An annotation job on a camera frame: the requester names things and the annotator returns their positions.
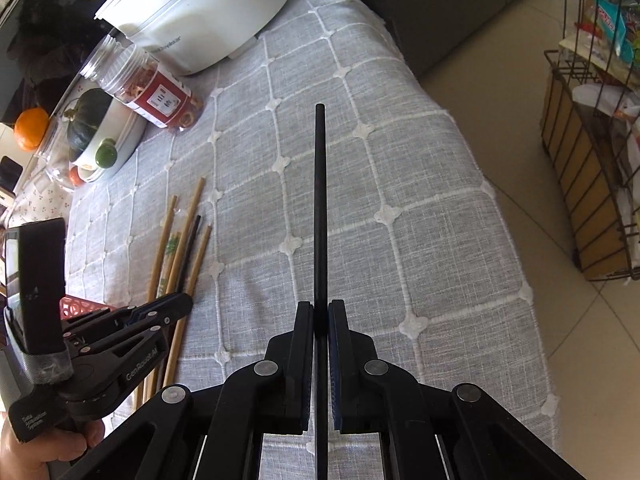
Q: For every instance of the floral beige cloth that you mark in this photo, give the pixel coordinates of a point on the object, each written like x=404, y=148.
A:
x=41, y=198

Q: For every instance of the red label dried fruit jar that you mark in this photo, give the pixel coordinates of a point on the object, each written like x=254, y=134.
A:
x=142, y=83

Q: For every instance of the disposable chopsticks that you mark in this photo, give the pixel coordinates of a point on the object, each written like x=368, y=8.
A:
x=168, y=263

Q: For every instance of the grey checked tablecloth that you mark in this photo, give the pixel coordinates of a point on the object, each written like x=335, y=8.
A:
x=418, y=250

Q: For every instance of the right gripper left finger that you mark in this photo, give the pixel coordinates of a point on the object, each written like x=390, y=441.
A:
x=214, y=433

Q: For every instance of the black chopstick long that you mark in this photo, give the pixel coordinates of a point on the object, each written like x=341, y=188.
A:
x=320, y=300

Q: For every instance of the left hand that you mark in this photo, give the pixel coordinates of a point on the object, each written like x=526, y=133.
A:
x=30, y=460

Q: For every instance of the white rice cooker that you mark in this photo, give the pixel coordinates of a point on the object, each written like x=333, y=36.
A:
x=189, y=35

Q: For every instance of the orange fruit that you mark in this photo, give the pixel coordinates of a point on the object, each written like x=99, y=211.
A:
x=30, y=128

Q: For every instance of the dark green pumpkin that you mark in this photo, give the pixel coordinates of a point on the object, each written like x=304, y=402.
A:
x=84, y=120

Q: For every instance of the pink perforated basket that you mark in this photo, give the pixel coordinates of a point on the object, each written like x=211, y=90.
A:
x=71, y=306

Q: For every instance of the black chopstick short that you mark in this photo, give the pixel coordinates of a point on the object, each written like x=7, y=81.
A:
x=175, y=335

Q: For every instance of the black microwave oven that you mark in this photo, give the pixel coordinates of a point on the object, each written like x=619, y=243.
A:
x=44, y=43

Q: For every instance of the stacked white plates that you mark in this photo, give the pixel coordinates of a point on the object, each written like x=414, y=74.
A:
x=116, y=138

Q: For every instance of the white ceramic bowl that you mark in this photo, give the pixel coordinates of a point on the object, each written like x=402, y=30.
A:
x=102, y=137

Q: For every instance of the black wire rack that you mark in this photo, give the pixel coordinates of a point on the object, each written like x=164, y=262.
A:
x=590, y=131

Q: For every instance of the wooden chopstick tall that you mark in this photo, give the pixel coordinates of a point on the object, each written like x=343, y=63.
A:
x=187, y=229

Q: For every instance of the green lime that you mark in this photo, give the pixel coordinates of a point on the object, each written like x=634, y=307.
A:
x=106, y=154

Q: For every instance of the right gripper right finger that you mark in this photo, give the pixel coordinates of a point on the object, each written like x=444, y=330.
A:
x=427, y=432

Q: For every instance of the glass jar with tomatoes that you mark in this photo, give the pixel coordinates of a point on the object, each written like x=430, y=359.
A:
x=63, y=143

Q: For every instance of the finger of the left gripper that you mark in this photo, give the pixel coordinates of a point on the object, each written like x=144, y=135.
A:
x=106, y=329

